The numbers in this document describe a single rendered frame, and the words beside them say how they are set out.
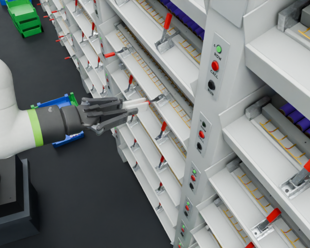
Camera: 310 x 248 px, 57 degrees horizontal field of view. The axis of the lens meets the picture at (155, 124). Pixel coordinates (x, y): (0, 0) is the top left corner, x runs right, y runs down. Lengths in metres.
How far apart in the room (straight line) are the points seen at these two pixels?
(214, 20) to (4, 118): 0.47
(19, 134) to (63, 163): 1.18
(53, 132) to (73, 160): 1.16
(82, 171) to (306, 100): 1.55
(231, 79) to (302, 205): 0.22
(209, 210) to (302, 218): 0.41
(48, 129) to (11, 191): 0.73
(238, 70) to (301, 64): 0.10
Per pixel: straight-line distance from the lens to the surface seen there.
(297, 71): 0.41
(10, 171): 1.46
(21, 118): 0.71
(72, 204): 1.72
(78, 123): 0.73
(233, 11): 0.44
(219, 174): 0.72
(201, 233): 1.05
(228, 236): 0.86
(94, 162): 1.83
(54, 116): 0.71
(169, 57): 0.71
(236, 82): 0.49
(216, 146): 0.61
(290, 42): 0.44
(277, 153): 0.54
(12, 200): 1.38
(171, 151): 0.97
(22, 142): 0.71
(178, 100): 0.82
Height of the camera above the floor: 1.50
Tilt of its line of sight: 49 degrees down
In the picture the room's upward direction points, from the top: straight up
